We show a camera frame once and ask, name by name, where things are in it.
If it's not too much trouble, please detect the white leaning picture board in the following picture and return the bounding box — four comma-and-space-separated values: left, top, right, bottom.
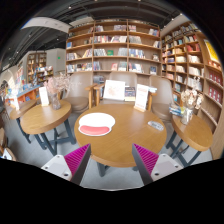
103, 80, 125, 100

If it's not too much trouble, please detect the round wooden centre table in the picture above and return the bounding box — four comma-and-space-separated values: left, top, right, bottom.
74, 104, 167, 177

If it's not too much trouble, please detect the beige armchair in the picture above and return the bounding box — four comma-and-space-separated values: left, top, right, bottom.
146, 74, 176, 123
94, 71, 137, 105
62, 71, 98, 114

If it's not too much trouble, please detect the glass vase with dried flowers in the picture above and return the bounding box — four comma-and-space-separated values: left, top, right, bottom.
181, 89, 203, 125

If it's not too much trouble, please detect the beige armchair on left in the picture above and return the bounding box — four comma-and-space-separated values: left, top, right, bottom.
62, 71, 98, 114

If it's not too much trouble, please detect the glass vase with pink flowers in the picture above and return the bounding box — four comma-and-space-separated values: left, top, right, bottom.
44, 73, 70, 110

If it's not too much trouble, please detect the white sign on left table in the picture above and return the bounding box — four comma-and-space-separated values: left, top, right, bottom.
39, 87, 49, 106

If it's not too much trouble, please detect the dark book on chair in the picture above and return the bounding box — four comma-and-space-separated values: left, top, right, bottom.
124, 87, 136, 101

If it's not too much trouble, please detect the beige armchair in middle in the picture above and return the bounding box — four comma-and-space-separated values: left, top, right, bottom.
94, 71, 137, 105

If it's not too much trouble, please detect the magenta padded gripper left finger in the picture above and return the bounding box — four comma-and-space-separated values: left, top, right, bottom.
42, 144, 91, 185

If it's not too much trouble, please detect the beige armchair on right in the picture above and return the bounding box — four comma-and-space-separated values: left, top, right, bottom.
146, 74, 176, 123

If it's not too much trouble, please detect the distant wooden bookshelf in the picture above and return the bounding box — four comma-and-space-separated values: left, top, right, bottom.
27, 52, 53, 85

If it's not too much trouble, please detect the round wooden left table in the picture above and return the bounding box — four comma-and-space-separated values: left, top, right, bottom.
20, 100, 76, 156

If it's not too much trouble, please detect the round wooden right table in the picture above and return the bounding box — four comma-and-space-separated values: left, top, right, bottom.
165, 114, 214, 168

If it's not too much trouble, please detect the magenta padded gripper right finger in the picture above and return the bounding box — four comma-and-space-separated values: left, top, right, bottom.
132, 144, 182, 185

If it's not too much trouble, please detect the wooden right side bookshelf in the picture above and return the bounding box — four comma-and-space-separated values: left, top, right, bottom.
161, 20, 224, 159

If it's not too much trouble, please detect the white and red mouse pad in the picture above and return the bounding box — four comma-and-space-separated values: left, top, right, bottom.
78, 112, 115, 136

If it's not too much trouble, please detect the large wooden back bookshelf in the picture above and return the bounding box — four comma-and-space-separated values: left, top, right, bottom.
66, 18, 162, 75

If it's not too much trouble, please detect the round wooden table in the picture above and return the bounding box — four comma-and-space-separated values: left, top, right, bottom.
20, 100, 76, 156
74, 104, 167, 177
165, 114, 214, 168

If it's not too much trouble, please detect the stack of books on chair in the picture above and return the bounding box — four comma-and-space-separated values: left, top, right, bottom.
169, 104, 183, 117

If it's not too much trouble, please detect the white sign in wooden stand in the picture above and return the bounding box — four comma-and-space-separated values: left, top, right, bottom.
134, 84, 149, 112

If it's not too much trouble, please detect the small wooden far-left table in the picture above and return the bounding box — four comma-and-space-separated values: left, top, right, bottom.
9, 98, 38, 145

